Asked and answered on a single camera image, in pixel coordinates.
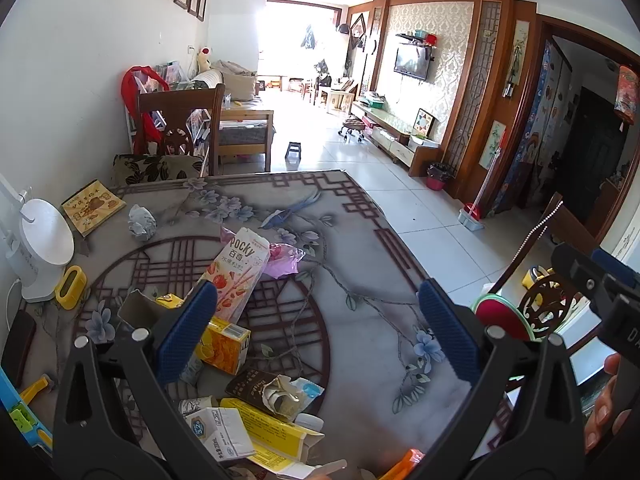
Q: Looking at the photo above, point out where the floral paper cup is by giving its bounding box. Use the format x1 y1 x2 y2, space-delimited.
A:
117 289 166 332

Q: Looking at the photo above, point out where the blue white snack wrapper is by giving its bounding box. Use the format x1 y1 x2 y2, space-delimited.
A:
262 375 324 422

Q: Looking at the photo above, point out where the red trash bin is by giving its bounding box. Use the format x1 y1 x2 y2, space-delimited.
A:
425 162 454 191

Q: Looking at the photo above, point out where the person's right hand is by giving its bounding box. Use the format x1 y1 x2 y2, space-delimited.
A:
585 353 631 453

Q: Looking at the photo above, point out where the carved wooden chair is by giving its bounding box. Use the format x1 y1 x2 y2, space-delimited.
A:
487 193 599 339

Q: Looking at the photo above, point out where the yellow iced tea carton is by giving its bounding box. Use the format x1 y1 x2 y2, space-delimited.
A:
155 282 250 384

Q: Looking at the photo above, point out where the yellow rectangular holder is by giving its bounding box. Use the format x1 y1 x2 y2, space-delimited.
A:
54 266 88 311

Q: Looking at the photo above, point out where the pink Pocky box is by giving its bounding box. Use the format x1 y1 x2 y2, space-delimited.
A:
201 228 270 323

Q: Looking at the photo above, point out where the crumpled grey paper ball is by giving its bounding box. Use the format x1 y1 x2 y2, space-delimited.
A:
128 204 157 242

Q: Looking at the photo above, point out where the white blue small carton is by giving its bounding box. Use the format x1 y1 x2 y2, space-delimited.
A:
186 408 256 463

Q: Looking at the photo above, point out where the red green round stool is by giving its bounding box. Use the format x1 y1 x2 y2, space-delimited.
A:
471 294 536 341

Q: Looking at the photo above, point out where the dark brown torn box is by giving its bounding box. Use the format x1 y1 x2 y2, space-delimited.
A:
224 368 294 415

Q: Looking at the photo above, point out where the dark brown phone case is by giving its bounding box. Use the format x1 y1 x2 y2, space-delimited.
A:
1 311 37 388

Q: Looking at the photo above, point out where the yellow patterned book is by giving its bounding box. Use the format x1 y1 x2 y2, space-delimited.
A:
62 180 126 237

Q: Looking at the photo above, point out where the pink plastic wrapper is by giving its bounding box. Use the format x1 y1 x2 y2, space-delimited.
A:
220 226 306 278

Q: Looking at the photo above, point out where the white desk fan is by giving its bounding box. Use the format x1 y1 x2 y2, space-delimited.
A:
1 176 75 304

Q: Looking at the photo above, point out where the red white mop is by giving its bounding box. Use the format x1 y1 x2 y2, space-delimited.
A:
458 148 503 232

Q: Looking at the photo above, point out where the blue plastic tray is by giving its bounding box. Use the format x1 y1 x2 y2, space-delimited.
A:
1 370 53 457

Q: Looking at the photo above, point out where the floral seat cushion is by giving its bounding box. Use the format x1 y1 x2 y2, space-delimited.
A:
112 154 203 186

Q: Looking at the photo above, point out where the yellow flat medicine box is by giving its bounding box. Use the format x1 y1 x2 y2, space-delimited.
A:
220 398 324 479

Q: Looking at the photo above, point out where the dark wooden dining chair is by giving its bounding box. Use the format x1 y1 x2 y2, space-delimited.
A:
145 84 226 176

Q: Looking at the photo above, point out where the red bag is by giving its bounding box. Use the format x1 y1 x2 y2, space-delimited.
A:
120 66 169 155

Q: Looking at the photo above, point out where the wooden sofa bench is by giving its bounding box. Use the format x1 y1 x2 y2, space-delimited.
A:
192 58 277 174

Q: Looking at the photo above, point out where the wooden TV cabinet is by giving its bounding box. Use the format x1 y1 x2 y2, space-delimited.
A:
350 102 442 177

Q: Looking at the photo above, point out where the yellow handled tool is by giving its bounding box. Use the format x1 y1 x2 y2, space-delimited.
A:
20 374 54 405

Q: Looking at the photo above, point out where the wall mounted television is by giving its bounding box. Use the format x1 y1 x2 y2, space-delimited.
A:
394 44 432 80

